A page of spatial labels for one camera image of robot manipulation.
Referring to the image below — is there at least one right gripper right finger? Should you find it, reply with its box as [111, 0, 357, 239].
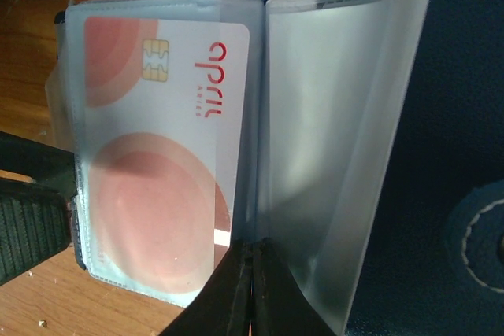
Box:
[251, 238, 334, 336]

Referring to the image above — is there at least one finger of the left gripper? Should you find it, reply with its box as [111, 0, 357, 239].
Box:
[1, 131, 76, 197]
[0, 179, 72, 285]

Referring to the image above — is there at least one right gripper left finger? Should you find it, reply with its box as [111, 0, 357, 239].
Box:
[161, 240, 252, 336]

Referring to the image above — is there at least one red white credit card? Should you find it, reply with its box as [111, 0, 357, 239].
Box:
[82, 17, 250, 301]

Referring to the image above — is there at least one blue leather card holder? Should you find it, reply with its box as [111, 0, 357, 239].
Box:
[55, 0, 503, 335]

